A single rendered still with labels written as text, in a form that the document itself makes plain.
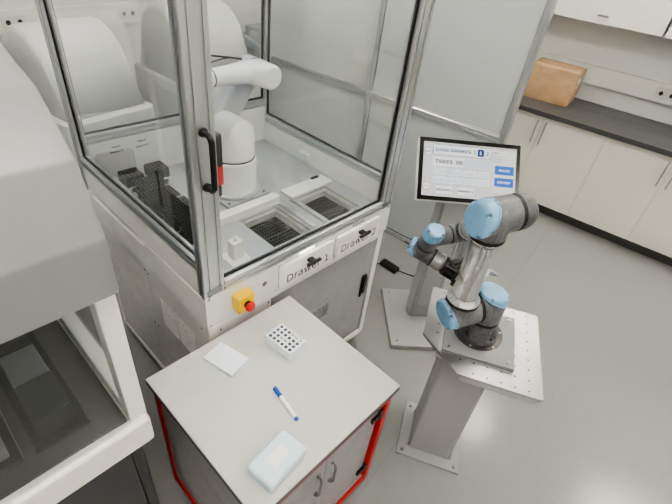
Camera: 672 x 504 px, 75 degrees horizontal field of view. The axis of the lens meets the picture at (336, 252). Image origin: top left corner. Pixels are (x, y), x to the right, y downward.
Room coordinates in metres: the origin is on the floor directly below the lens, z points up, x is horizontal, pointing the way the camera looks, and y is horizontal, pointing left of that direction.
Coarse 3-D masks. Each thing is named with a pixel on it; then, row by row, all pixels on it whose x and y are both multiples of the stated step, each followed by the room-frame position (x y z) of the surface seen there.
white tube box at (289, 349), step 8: (280, 328) 1.10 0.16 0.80; (288, 328) 1.10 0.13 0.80; (272, 336) 1.05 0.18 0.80; (288, 336) 1.06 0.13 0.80; (272, 344) 1.03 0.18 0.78; (280, 344) 1.03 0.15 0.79; (288, 344) 1.04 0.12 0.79; (296, 344) 1.04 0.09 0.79; (304, 344) 1.05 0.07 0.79; (280, 352) 1.01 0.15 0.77; (288, 352) 0.99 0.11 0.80; (296, 352) 1.01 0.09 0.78
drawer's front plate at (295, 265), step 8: (320, 248) 1.44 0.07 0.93; (328, 248) 1.48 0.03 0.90; (304, 256) 1.37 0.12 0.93; (320, 256) 1.45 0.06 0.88; (328, 256) 1.49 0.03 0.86; (288, 264) 1.31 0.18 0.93; (296, 264) 1.34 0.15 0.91; (304, 264) 1.37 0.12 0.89; (320, 264) 1.45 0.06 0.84; (280, 272) 1.29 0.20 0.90; (288, 272) 1.31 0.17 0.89; (304, 272) 1.38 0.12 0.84; (280, 280) 1.29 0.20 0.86; (288, 280) 1.31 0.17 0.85; (296, 280) 1.34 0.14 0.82
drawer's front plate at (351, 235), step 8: (376, 216) 1.74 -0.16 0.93; (360, 224) 1.66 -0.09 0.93; (368, 224) 1.68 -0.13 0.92; (376, 224) 1.73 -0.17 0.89; (344, 232) 1.58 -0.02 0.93; (352, 232) 1.59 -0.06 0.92; (376, 232) 1.74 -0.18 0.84; (336, 240) 1.53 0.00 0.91; (344, 240) 1.56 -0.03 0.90; (352, 240) 1.60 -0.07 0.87; (360, 240) 1.65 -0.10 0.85; (336, 248) 1.53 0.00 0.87; (344, 248) 1.56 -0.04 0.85; (352, 248) 1.61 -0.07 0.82; (336, 256) 1.53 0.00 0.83
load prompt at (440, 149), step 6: (438, 144) 2.09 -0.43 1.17; (438, 150) 2.07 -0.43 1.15; (444, 150) 2.07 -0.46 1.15; (450, 150) 2.08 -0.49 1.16; (456, 150) 2.08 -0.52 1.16; (462, 150) 2.09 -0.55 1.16; (468, 150) 2.09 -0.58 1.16; (474, 150) 2.10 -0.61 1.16; (480, 150) 2.11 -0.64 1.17; (486, 150) 2.11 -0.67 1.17; (462, 156) 2.07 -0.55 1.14; (468, 156) 2.08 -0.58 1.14; (474, 156) 2.08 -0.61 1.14; (480, 156) 2.09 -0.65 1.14; (486, 156) 2.09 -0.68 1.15
